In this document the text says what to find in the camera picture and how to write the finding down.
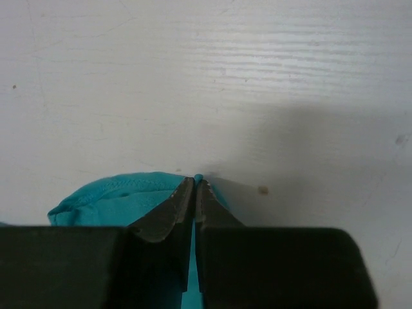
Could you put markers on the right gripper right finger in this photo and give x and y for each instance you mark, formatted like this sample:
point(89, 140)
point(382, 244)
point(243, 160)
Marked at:
point(275, 267)

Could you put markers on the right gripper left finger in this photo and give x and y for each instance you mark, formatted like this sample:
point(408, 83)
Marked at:
point(143, 265)

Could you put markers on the teal t shirt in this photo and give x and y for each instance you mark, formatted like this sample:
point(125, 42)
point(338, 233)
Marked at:
point(119, 201)

